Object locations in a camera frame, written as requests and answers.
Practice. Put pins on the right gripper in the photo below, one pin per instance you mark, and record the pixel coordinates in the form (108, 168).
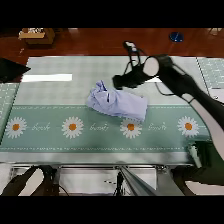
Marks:
(130, 79)

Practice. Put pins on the light blue shirt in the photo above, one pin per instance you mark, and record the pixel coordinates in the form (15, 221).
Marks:
(121, 103)

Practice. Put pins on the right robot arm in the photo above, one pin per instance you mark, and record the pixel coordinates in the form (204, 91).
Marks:
(181, 81)

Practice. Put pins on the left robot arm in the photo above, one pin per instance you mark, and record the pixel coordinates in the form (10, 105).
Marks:
(31, 181)

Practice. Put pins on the brown cardboard box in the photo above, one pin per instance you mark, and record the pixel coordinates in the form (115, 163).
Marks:
(38, 36)

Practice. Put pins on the silver frame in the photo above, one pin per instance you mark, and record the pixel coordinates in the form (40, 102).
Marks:
(140, 183)

